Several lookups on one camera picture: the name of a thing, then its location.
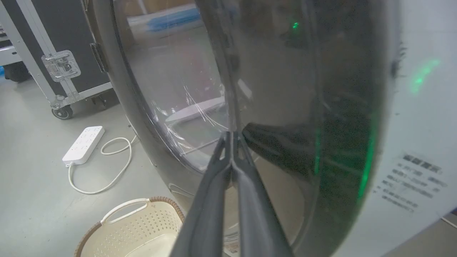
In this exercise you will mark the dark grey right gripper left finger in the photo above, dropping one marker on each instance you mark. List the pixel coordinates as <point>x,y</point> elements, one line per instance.
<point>205,214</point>

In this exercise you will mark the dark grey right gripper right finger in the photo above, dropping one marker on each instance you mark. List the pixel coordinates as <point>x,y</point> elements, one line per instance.
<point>259,214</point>

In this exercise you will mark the round glass washing machine door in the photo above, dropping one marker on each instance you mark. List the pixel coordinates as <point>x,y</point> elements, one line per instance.
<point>271,89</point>

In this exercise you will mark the white washing machine body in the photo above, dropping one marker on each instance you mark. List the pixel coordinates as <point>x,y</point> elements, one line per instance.
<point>417,125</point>

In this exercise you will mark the cream plastic laundry basket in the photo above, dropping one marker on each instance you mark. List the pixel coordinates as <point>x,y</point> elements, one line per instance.
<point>139,228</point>

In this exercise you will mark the white power strip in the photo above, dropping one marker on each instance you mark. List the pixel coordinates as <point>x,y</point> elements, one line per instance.
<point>84,145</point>

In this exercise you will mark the black flight case with wheels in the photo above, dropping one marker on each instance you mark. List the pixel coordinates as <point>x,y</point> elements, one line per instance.
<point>57,46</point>

